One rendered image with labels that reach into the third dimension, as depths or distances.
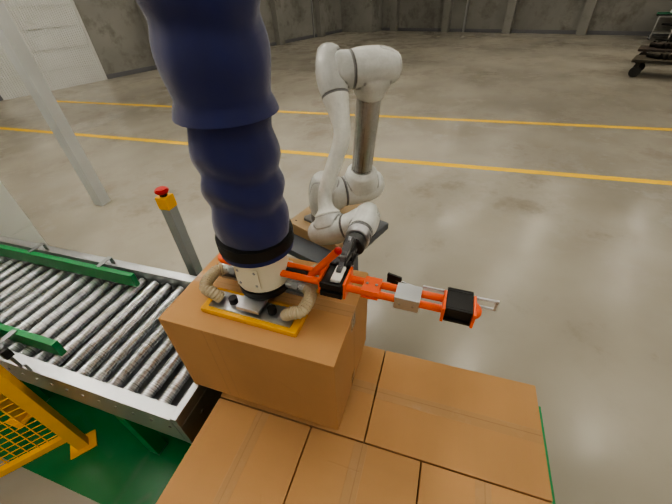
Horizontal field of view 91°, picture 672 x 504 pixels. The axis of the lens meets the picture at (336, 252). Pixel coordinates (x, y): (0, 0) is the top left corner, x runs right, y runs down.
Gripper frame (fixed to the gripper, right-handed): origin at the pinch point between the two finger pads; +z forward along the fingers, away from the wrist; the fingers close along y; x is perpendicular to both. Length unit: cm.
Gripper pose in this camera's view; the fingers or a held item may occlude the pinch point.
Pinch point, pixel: (338, 279)
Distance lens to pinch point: 99.3
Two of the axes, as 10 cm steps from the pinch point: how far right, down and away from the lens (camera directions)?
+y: 0.5, 7.9, 6.2
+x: -9.5, -1.5, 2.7
